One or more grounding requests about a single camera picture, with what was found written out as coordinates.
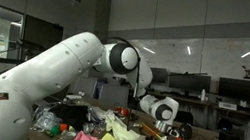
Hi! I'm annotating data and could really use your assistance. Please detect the grey fabric chair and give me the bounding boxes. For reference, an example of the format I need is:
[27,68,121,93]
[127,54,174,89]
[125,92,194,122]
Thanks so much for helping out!
[72,74,98,100]
[96,81,131,109]

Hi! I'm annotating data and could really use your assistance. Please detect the clear plastic water bottle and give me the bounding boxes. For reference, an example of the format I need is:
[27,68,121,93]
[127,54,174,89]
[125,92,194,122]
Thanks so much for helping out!
[83,117,109,138]

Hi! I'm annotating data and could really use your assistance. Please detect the white bottle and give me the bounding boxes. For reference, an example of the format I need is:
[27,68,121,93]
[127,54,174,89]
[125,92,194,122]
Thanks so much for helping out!
[199,88,208,103]

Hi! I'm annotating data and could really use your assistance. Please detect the wide black monitor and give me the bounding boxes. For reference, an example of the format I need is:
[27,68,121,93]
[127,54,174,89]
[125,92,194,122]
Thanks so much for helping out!
[216,74,250,103]

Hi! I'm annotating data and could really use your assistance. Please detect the small green object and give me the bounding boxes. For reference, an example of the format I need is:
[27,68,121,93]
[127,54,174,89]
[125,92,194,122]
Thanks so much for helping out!
[49,124,62,138]

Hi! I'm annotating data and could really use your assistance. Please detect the large pale yellow towel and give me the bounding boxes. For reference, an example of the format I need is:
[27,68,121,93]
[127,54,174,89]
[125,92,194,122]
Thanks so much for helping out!
[101,109,144,140]

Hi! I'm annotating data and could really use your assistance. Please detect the dark wall emblem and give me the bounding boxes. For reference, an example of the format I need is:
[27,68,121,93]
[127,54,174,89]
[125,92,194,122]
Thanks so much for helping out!
[239,63,250,81]

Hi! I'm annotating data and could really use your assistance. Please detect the small orange red cap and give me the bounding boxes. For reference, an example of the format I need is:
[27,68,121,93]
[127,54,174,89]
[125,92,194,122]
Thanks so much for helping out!
[58,122,70,133]

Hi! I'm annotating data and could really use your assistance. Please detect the orange and white round object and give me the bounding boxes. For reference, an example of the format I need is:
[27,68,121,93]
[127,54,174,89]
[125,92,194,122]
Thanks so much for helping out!
[114,105,131,118]

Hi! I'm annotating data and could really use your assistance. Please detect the black fabric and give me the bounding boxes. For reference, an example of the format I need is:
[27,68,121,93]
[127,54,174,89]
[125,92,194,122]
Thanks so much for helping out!
[46,100,91,133]

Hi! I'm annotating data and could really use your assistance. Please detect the crumpled clear plastic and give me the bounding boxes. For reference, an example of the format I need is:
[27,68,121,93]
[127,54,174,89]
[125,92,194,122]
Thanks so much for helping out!
[31,105,63,134]

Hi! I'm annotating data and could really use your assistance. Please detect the wooden office desk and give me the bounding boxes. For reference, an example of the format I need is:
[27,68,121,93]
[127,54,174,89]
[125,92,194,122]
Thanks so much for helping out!
[142,90,250,136]

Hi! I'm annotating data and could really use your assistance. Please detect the white flat device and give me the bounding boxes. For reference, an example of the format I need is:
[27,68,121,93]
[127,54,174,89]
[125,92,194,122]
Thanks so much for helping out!
[217,100,239,112]

